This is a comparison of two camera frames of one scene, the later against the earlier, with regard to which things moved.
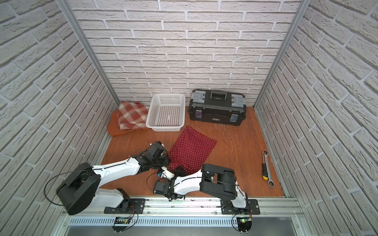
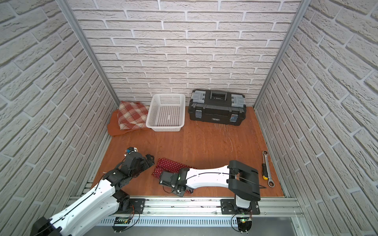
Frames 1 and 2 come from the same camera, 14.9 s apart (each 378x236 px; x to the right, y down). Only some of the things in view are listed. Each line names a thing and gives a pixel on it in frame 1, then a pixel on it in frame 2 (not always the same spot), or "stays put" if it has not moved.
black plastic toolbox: x=217 y=106 stays put
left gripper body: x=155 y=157 → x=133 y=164
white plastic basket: x=167 y=112 stays put
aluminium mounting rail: x=290 y=206 stays put
